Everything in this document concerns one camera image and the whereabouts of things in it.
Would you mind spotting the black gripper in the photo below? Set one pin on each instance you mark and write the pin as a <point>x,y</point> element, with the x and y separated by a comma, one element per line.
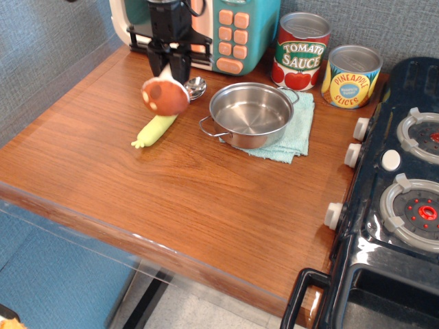
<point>168,37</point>

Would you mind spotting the brown plush toy mushroom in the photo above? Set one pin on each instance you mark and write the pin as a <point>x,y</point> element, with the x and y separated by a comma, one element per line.
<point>165,96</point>

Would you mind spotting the toy microwave teal and cream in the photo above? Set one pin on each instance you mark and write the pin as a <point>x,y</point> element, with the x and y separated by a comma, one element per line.
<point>241,31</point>

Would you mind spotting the small stainless steel pot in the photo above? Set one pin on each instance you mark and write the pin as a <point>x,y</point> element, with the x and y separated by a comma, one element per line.
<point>250,115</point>

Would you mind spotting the tomato sauce can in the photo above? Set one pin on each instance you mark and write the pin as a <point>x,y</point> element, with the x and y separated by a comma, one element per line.
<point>301,44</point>

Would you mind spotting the light teal folded cloth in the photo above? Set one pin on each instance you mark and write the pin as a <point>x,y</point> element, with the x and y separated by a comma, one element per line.
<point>295,141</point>

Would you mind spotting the pineapple slices can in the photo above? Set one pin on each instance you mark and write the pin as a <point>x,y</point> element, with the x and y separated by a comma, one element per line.
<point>350,77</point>

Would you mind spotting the metal table leg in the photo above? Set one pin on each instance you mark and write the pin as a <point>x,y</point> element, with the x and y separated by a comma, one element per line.
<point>140,299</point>

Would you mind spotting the clear acrylic table guard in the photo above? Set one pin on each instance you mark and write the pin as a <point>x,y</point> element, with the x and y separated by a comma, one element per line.
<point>55,273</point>

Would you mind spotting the black toy stove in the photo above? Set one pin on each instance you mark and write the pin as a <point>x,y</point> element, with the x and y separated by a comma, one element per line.
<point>384,259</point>

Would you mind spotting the orange object at corner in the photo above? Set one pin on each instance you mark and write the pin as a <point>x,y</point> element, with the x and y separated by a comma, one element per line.
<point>10,319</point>

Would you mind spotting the spoon with green handle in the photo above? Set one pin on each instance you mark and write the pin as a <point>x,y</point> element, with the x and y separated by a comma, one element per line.
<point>158,125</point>

